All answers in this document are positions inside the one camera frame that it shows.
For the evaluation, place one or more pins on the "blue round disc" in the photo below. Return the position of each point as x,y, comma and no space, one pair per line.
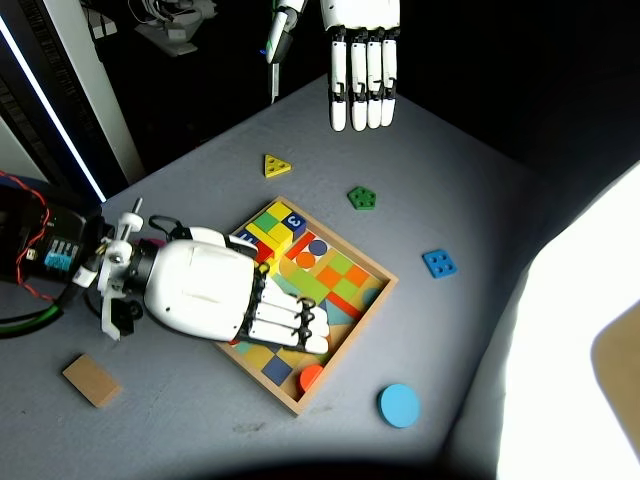
399,406

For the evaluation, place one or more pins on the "green pentagon block with holes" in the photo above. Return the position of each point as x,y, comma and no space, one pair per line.
362,199

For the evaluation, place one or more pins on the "white pillar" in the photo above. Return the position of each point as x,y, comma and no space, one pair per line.
95,90

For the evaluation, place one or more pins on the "blue cube with number three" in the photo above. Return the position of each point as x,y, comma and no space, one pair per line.
295,224

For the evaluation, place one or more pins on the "plain wooden rectangle block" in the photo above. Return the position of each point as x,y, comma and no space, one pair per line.
92,381

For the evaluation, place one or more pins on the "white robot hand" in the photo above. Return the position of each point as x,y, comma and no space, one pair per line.
200,280
360,15

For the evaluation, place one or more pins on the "grey table cloth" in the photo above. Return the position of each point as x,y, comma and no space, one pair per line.
450,340

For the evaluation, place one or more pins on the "white light strip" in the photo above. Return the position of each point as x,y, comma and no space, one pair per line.
55,125

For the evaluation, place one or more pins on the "wooden puzzle tray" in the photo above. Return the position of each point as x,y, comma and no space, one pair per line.
295,402

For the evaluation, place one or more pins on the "blue square block with holes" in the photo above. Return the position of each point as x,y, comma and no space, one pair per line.
440,264

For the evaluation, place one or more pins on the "grey white device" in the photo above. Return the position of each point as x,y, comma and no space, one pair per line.
172,35

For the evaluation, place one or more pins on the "yellow triangle block with holes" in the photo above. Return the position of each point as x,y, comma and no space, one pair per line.
275,167

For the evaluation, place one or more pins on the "tan rounded board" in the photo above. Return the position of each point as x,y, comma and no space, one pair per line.
620,365

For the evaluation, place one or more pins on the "thin grey rod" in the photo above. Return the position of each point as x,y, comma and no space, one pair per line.
274,82

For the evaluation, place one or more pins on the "orange cylinder block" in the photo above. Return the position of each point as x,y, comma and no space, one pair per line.
310,377

